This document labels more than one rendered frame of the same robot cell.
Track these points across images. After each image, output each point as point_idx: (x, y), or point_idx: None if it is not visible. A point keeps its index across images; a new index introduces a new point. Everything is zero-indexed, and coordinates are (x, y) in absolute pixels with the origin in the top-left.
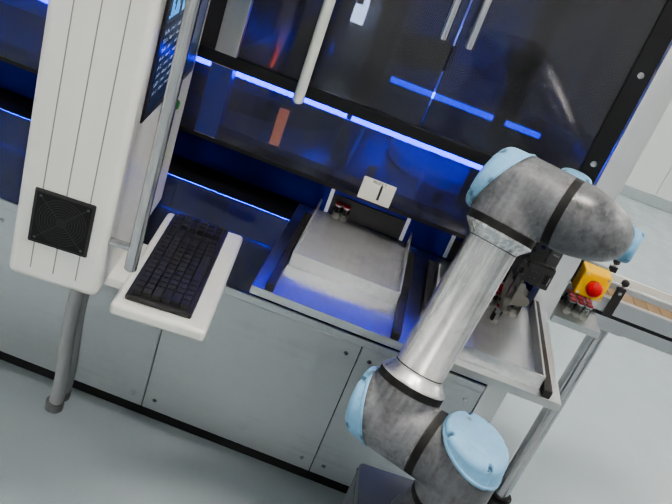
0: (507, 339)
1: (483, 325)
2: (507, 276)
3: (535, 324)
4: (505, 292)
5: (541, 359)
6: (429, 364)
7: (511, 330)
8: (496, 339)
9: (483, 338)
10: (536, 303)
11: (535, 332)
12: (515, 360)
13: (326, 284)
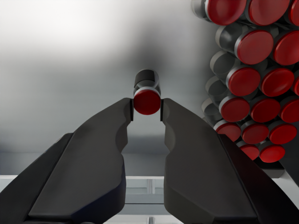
0: (91, 110)
1: (104, 51)
2: (229, 159)
3: (163, 170)
4: (99, 134)
5: (12, 174)
6: None
7: (139, 119)
8: (66, 85)
9: (36, 51)
10: (268, 174)
11: (136, 166)
12: (22, 122)
13: None
